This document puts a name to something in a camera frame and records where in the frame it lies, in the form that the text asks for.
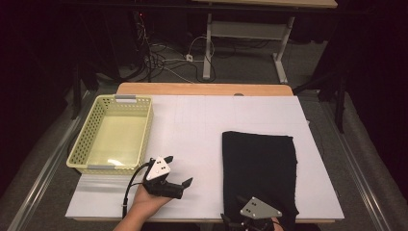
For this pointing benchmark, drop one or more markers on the person's left hand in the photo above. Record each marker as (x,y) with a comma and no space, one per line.
(144,203)

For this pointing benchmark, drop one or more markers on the white board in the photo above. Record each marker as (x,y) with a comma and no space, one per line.
(192,128)

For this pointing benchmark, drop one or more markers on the person's right hand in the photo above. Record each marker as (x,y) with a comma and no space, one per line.
(278,225)

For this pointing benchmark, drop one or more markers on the grey table grommet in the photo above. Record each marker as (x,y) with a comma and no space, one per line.
(238,94)

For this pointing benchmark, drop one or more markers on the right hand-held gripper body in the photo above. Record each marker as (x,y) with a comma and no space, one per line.
(256,208)

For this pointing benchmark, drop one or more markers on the black stand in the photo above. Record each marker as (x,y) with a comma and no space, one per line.
(76,89)
(340,106)

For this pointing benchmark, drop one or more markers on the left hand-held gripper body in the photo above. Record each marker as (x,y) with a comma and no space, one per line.
(158,168)

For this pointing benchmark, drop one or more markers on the pale green plastic basket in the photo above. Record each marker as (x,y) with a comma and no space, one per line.
(118,138)

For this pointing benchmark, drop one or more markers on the desk with white legs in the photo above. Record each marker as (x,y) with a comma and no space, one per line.
(207,48)

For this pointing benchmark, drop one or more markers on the metal floor rail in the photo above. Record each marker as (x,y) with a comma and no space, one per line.
(360,179)
(40,179)

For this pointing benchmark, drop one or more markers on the white plug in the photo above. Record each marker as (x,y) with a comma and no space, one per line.
(189,57)

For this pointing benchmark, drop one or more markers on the black knit garment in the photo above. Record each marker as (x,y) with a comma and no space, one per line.
(260,166)

